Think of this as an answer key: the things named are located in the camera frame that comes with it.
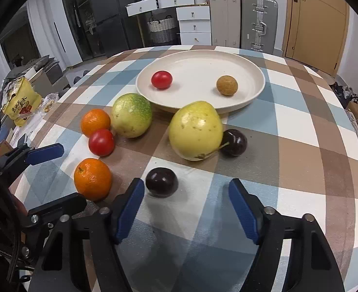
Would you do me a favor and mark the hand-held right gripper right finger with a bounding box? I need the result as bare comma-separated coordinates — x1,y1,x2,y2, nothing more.
228,178,347,292

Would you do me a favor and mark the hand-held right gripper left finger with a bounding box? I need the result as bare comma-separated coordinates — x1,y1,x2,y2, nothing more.
27,178,145,292

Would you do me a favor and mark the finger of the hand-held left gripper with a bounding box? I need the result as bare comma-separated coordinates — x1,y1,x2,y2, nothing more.
0,142,64,187
20,192,87,231

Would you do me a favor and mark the orange mandarin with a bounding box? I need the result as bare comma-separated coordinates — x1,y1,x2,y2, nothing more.
73,157,113,202
81,109,111,137

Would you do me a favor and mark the dark purple cherry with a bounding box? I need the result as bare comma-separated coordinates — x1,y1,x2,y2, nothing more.
145,167,179,198
197,129,248,159

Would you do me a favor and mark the red tomato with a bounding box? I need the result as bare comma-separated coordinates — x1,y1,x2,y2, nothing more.
88,128,115,157
151,71,173,90

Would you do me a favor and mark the large yellow fruit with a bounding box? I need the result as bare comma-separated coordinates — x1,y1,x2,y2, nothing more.
168,100,224,161

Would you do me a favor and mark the green yellow passion fruit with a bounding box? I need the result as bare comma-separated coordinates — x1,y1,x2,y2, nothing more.
111,93,153,138

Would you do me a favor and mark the cream round plate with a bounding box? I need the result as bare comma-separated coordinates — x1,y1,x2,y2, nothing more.
136,49,265,114

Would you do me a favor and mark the clear snack bag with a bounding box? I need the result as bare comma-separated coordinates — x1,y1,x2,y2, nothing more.
42,93,59,114

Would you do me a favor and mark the yellow snack bag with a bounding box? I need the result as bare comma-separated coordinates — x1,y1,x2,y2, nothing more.
2,77,42,127

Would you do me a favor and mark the grey cardboard box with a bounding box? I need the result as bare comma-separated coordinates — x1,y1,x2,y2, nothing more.
25,55,70,90

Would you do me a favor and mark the checked tablecloth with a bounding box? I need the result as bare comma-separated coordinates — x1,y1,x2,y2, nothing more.
11,46,358,292

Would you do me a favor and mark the small brown round fruit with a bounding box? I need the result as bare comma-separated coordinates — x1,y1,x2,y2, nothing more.
216,75,238,96

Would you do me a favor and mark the dark refrigerator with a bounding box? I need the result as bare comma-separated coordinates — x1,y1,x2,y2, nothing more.
59,0,143,64

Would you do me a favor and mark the woven laundry basket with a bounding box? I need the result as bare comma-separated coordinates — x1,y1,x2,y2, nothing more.
147,15,179,46

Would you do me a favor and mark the silver suitcase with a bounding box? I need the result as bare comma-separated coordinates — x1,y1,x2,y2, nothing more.
240,0,278,54

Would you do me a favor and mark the beige suitcase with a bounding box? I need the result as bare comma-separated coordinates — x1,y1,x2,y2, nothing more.
209,0,242,48

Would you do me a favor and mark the white drawer cabinet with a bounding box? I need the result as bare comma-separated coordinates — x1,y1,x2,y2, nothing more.
126,0,212,47

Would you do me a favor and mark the wooden door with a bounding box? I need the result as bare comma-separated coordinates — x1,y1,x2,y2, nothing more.
282,0,350,76

